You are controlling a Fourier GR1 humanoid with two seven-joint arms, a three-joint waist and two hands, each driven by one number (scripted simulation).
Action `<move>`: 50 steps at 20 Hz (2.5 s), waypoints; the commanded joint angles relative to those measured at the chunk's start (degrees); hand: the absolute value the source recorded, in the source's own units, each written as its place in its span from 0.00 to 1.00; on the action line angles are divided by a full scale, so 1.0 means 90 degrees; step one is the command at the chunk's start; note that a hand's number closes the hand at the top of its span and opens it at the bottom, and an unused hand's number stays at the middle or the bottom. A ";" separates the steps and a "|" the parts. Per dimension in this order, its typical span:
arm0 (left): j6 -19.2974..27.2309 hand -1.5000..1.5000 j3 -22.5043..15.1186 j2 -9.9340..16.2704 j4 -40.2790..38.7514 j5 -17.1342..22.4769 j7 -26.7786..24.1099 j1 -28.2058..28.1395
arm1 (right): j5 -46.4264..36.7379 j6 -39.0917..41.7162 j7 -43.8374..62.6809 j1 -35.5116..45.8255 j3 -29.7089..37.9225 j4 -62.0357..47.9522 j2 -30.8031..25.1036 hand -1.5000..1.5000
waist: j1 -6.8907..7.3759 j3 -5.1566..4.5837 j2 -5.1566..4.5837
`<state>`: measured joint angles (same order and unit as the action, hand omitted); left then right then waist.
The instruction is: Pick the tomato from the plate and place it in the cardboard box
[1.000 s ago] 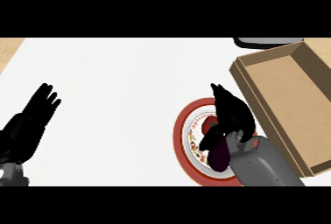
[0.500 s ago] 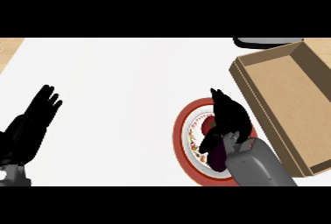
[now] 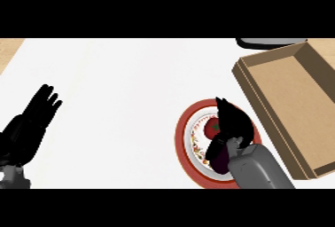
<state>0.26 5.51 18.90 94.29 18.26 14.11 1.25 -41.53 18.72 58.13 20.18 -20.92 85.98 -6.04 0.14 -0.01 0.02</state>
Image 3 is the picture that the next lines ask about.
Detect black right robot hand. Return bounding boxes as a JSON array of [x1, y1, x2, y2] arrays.
[[204, 97, 255, 162]]

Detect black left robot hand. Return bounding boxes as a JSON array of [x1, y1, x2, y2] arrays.
[[0, 83, 63, 168]]

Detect red tomato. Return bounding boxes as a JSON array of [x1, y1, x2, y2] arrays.
[[202, 117, 223, 140]]

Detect red-rimmed patterned plate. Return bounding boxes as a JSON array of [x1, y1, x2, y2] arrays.
[[174, 98, 263, 190]]

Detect brown cardboard box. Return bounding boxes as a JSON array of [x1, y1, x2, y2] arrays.
[[230, 40, 335, 181]]

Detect dark purple eggplant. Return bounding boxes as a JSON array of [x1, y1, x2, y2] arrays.
[[210, 145, 233, 175]]

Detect dark grey round appliance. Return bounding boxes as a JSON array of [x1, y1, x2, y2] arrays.
[[236, 37, 308, 51]]

